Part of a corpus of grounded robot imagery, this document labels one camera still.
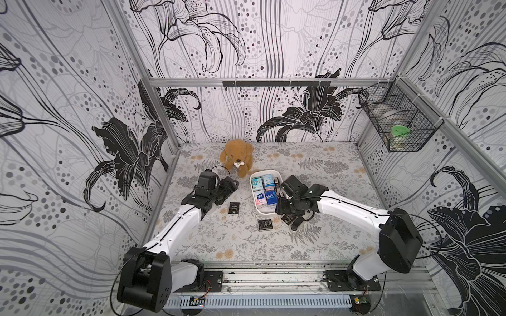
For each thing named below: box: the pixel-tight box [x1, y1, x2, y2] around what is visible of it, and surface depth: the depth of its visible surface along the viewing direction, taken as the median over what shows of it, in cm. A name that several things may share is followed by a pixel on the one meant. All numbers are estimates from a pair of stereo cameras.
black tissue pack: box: [228, 202, 240, 214], surface depth 92 cm
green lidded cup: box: [389, 125, 412, 149], surface depth 81 cm
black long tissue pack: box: [280, 213, 294, 226], surface depth 88 cm
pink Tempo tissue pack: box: [253, 190, 268, 207], surface depth 92 cm
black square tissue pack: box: [257, 218, 273, 231], surface depth 88 cm
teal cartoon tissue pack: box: [251, 176, 265, 192], surface depth 97 cm
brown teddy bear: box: [219, 138, 255, 179], surface depth 96 cm
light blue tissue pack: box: [262, 173, 275, 191], surface depth 97 cm
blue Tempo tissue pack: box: [264, 189, 278, 206], surface depth 92 cm
